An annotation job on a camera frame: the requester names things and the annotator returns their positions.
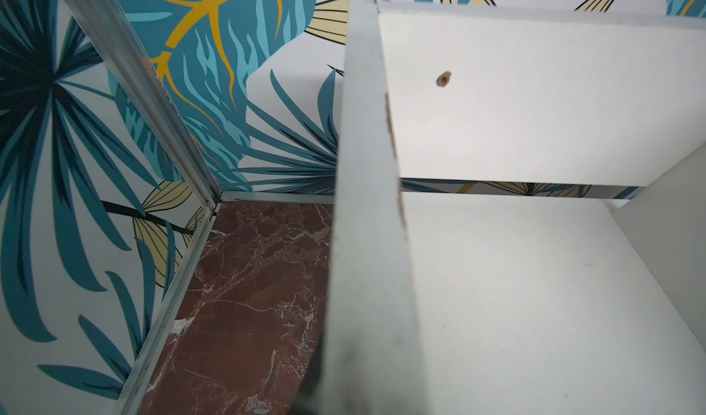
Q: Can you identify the white wooden bookshelf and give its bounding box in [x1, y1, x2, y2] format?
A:
[317, 0, 705, 414]

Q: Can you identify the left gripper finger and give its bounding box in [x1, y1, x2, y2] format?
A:
[289, 337, 325, 415]

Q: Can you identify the left aluminium corner post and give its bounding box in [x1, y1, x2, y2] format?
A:
[64, 0, 222, 213]

